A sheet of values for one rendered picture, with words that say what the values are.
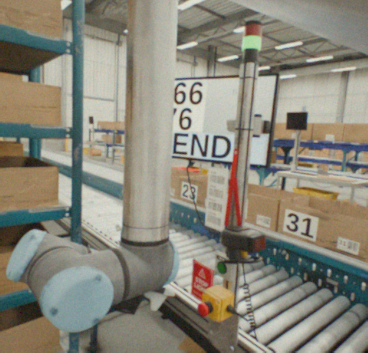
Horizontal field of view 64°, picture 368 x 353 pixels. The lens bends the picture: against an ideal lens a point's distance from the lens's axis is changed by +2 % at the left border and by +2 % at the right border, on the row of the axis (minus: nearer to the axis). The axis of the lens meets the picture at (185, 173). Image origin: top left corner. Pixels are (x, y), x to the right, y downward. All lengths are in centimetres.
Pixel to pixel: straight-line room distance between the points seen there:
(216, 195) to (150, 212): 46
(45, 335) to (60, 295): 52
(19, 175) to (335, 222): 117
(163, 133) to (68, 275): 26
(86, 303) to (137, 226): 14
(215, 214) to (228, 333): 36
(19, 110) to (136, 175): 38
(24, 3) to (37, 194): 43
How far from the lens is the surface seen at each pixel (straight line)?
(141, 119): 49
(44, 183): 82
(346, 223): 139
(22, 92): 80
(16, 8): 82
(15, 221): 79
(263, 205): 157
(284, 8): 18
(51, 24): 84
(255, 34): 91
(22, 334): 96
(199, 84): 110
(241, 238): 82
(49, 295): 48
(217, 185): 93
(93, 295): 48
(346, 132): 624
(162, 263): 55
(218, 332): 108
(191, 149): 108
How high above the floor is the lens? 134
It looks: 7 degrees down
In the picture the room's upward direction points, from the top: 3 degrees clockwise
